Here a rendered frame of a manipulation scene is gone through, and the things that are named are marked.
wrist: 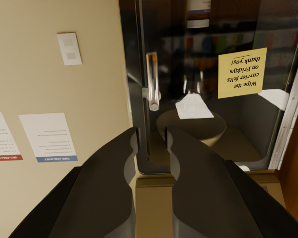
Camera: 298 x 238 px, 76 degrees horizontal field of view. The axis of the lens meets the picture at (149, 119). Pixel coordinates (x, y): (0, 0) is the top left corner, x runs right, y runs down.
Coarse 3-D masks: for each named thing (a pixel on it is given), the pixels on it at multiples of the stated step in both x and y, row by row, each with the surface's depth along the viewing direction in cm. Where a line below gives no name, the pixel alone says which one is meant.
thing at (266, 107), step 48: (144, 0) 28; (192, 0) 28; (240, 0) 28; (288, 0) 28; (144, 48) 31; (192, 48) 31; (240, 48) 31; (288, 48) 30; (144, 96) 34; (192, 96) 34; (240, 96) 34; (288, 96) 34; (144, 144) 39; (240, 144) 39
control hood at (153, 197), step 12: (144, 180) 44; (156, 180) 44; (168, 180) 44; (264, 180) 42; (276, 180) 42; (144, 192) 43; (156, 192) 42; (168, 192) 42; (276, 192) 41; (144, 204) 42; (156, 204) 42; (168, 204) 42; (144, 216) 41; (156, 216) 41; (168, 216) 41; (144, 228) 40; (156, 228) 40; (168, 228) 40
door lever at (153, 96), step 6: (150, 54) 26; (156, 54) 26; (150, 60) 27; (156, 60) 27; (150, 66) 27; (156, 66) 27; (150, 72) 27; (156, 72) 27; (150, 78) 28; (156, 78) 28; (150, 84) 28; (156, 84) 28; (150, 90) 29; (156, 90) 29; (150, 96) 29; (156, 96) 29; (150, 102) 30; (156, 102) 30; (150, 108) 30; (156, 108) 30
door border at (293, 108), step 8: (296, 72) 32; (296, 80) 33; (296, 88) 34; (296, 96) 34; (288, 104) 35; (296, 104) 35; (288, 112) 36; (296, 112) 35; (288, 120) 36; (280, 128) 37; (288, 128) 37; (280, 136) 38; (288, 136) 38; (280, 144) 39; (280, 152) 40; (272, 160) 41; (272, 168) 42
